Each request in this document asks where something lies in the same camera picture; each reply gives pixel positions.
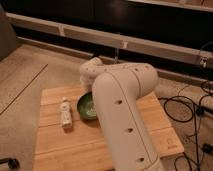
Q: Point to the green ceramic bowl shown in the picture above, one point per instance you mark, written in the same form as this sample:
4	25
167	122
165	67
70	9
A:
85	107

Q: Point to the white plastic bottle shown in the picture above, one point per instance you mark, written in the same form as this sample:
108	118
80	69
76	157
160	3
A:
65	110

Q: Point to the black caster wheel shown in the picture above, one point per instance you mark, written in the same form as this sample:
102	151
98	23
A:
13	163

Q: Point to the wooden board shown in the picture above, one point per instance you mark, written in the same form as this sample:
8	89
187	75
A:
82	148

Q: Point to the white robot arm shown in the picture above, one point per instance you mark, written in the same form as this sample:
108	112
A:
115	89

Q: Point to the white metal rail frame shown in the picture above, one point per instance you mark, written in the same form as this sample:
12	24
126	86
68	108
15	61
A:
138	45

